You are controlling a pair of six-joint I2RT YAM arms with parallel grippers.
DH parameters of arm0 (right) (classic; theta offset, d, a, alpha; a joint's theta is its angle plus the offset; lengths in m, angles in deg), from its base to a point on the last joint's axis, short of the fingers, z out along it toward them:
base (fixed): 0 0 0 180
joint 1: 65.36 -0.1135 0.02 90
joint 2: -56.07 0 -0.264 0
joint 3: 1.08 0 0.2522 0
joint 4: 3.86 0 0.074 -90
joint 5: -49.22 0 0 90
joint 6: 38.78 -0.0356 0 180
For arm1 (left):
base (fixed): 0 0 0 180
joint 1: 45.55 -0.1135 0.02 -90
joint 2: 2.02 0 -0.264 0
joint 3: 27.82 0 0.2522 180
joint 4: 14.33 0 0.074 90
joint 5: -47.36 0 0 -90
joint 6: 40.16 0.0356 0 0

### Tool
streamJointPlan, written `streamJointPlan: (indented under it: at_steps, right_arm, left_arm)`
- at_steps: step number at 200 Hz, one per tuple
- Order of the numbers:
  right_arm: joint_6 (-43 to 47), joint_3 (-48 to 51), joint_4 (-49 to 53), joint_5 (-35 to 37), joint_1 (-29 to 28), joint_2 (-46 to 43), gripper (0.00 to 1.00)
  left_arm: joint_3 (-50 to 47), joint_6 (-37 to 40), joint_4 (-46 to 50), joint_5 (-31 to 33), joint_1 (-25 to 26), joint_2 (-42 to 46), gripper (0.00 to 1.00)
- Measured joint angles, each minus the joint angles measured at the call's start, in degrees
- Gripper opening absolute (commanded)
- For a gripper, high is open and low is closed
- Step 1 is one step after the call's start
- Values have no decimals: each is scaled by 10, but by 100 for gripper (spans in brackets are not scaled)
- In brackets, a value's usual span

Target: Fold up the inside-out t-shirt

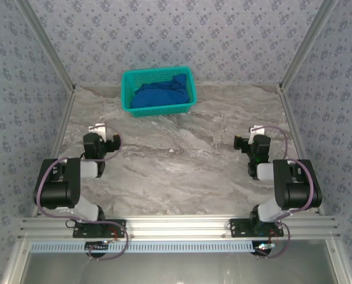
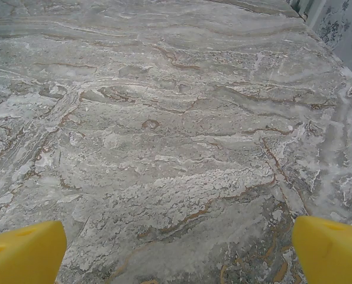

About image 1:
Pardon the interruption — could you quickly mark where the teal plastic basket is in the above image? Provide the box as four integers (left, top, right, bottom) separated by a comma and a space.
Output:
121, 66, 198, 118

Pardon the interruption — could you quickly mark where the blue printed t-shirt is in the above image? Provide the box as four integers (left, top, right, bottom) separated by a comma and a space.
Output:
130, 73, 194, 109

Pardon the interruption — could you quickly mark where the small black circuit board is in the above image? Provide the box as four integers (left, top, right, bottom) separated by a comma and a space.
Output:
252, 241, 276, 257
85, 241, 111, 257

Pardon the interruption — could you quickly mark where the grey metal panel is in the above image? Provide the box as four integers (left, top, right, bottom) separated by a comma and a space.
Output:
23, 253, 338, 284

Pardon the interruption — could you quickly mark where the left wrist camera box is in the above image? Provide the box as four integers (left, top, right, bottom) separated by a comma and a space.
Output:
88, 123, 107, 141

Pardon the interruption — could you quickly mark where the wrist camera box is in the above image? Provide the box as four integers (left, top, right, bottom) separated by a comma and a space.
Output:
248, 125, 266, 140
88, 123, 107, 141

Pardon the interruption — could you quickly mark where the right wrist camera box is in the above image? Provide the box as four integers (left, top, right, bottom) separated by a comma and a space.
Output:
248, 125, 266, 140

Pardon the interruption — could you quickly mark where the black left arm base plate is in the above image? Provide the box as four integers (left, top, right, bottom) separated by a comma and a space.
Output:
72, 219, 127, 238

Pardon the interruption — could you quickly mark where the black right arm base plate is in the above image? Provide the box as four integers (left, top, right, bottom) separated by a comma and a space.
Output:
229, 218, 285, 238

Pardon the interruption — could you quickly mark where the long aluminium base rail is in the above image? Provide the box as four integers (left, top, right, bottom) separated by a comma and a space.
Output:
18, 215, 341, 240

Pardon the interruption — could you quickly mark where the aluminium frame post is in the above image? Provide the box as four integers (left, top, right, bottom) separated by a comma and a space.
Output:
15, 0, 76, 93
278, 0, 341, 93

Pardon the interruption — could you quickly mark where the white slotted cable duct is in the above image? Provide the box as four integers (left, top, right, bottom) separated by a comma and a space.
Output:
30, 240, 255, 254

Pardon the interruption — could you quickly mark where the aluminium frame leg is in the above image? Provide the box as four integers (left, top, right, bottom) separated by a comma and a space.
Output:
325, 238, 352, 284
1, 238, 31, 284

